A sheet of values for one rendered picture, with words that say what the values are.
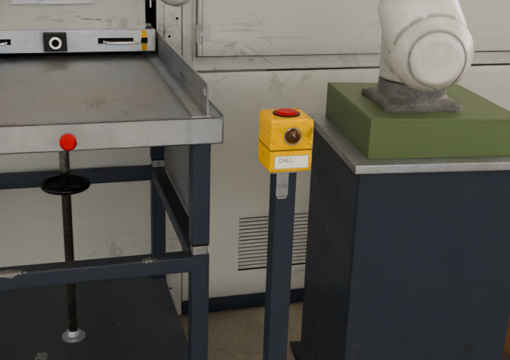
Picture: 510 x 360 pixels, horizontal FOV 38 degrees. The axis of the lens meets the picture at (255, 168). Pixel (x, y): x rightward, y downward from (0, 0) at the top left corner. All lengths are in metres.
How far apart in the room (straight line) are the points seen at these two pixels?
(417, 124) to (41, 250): 1.21
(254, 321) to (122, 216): 0.55
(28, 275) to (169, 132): 0.42
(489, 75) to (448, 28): 1.13
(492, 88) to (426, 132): 0.96
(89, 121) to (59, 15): 0.66
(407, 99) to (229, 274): 0.99
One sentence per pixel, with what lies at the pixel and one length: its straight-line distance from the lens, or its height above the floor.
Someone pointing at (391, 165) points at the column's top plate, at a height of 0.75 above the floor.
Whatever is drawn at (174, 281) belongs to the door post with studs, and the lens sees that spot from 2.41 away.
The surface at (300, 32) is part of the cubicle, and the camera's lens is 2.24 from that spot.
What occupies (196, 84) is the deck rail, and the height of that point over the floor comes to 0.89.
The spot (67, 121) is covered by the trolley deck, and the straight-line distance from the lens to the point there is 1.49.
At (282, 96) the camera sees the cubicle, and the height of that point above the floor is 0.72.
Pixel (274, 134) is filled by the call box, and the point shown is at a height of 0.87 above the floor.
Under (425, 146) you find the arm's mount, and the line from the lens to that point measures 1.65.
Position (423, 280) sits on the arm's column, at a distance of 1.75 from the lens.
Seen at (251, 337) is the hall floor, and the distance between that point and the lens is 2.36.
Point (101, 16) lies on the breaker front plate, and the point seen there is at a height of 0.96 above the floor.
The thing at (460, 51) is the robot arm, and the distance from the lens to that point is 1.44.
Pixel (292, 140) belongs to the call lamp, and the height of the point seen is 0.87.
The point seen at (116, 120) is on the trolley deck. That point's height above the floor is 0.85.
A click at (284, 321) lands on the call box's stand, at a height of 0.48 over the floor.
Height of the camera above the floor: 1.24
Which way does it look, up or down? 19 degrees down
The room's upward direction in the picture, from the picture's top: 2 degrees clockwise
